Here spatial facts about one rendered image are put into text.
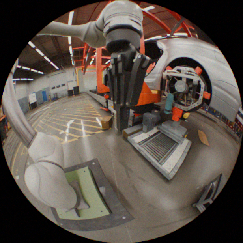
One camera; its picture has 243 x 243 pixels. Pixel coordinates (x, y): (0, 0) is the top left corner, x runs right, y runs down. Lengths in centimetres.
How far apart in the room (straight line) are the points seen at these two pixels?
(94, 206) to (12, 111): 55
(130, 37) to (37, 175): 40
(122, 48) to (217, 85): 110
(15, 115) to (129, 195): 92
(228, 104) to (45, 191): 145
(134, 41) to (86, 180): 57
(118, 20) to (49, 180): 43
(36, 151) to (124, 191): 72
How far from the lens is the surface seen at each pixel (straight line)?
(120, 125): 18
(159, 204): 86
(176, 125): 129
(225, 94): 119
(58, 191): 31
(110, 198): 49
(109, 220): 51
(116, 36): 16
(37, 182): 29
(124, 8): 23
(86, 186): 48
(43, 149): 38
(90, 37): 33
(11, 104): 43
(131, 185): 80
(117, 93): 17
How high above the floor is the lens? 79
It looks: 29 degrees down
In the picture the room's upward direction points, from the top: straight up
